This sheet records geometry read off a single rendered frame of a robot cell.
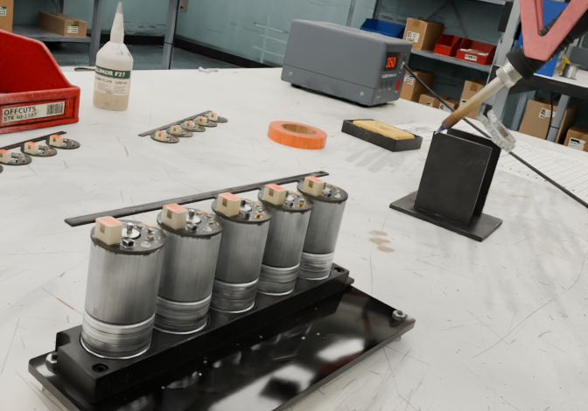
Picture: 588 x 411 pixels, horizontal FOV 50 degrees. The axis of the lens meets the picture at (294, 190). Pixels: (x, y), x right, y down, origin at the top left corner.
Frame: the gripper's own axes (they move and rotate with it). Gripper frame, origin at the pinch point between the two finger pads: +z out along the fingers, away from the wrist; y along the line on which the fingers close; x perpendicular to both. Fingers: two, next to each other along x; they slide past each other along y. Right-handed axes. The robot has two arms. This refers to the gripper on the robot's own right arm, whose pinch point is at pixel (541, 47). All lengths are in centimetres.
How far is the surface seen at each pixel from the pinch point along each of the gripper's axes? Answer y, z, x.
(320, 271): 20.6, 12.6, -3.7
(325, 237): 20.8, 10.8, -3.8
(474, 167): 0.1, 9.2, -1.9
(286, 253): 23.5, 11.1, -4.3
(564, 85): -178, 7, -14
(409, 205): -0.3, 13.7, -6.0
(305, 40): -35, 5, -36
